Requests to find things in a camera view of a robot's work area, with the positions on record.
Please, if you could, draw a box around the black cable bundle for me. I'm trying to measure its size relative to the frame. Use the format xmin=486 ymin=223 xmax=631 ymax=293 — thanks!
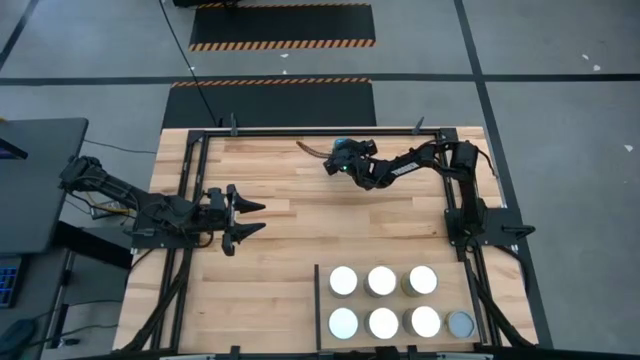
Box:
xmin=118 ymin=248 xmax=194 ymax=352
xmin=457 ymin=246 xmax=534 ymax=350

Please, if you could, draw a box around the tall labelled food can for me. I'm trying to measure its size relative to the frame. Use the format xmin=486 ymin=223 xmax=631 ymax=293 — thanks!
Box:
xmin=402 ymin=305 xmax=442 ymax=339
xmin=328 ymin=265 xmax=360 ymax=300
xmin=363 ymin=306 xmax=400 ymax=341
xmin=400 ymin=264 xmax=440 ymax=299

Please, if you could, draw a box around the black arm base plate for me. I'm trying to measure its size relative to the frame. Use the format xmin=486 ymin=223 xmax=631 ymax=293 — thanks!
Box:
xmin=123 ymin=219 xmax=205 ymax=250
xmin=443 ymin=205 xmax=537 ymax=248

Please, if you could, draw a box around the black power brick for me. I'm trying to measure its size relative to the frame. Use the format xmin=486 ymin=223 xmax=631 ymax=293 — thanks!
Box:
xmin=88 ymin=200 xmax=130 ymax=221

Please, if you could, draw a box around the black desk foot bar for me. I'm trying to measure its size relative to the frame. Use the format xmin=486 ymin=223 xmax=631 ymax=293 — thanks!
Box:
xmin=53 ymin=219 xmax=135 ymax=270

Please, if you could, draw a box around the dark grey desk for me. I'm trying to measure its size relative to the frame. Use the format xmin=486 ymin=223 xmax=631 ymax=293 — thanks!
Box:
xmin=0 ymin=117 xmax=90 ymax=256

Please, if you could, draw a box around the thin black desk cable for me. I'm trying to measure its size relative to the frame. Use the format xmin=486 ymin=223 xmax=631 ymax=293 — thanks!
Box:
xmin=81 ymin=138 xmax=158 ymax=156

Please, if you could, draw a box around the short corn labelled can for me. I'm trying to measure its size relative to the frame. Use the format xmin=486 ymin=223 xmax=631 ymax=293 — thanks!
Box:
xmin=444 ymin=309 xmax=477 ymax=340

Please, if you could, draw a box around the silver bracket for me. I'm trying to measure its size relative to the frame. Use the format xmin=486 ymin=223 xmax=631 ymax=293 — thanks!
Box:
xmin=158 ymin=352 xmax=217 ymax=360
xmin=436 ymin=352 xmax=495 ymax=360

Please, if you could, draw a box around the dark laptop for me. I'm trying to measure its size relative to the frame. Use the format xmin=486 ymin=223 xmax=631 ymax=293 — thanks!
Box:
xmin=0 ymin=137 xmax=30 ymax=162

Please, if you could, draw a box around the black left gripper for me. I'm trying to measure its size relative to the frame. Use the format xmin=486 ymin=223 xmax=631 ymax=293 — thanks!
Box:
xmin=196 ymin=183 xmax=268 ymax=258

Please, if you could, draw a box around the black oval object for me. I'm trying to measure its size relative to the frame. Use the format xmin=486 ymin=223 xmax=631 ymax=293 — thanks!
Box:
xmin=0 ymin=318 xmax=38 ymax=354

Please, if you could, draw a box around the grey desk leg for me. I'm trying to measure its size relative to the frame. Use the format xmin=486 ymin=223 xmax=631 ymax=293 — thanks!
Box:
xmin=45 ymin=248 xmax=77 ymax=350

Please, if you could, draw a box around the black hazard-striped floor mat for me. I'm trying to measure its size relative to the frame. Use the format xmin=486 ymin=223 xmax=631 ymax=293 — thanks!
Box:
xmin=188 ymin=2 xmax=377 ymax=52
xmin=160 ymin=77 xmax=378 ymax=129

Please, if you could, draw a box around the black aluminium table frame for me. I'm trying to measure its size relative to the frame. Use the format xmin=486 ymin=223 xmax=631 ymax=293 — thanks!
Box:
xmin=169 ymin=127 xmax=494 ymax=354

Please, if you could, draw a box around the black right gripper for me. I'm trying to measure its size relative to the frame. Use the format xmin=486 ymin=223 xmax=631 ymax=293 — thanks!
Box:
xmin=295 ymin=138 xmax=389 ymax=191

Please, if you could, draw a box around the black floor cable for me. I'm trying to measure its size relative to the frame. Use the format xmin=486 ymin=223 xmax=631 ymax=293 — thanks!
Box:
xmin=157 ymin=0 xmax=224 ymax=127

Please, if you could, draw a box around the cherries labelled tall can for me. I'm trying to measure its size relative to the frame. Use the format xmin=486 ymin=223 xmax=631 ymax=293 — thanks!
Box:
xmin=327 ymin=306 xmax=360 ymax=341

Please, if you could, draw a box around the backlit keyboard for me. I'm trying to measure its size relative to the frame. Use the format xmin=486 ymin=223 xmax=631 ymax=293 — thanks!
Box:
xmin=0 ymin=254 xmax=25 ymax=310

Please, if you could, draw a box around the tomatoes labelled tall can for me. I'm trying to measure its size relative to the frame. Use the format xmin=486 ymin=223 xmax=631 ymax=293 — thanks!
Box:
xmin=363 ymin=265 xmax=399 ymax=299

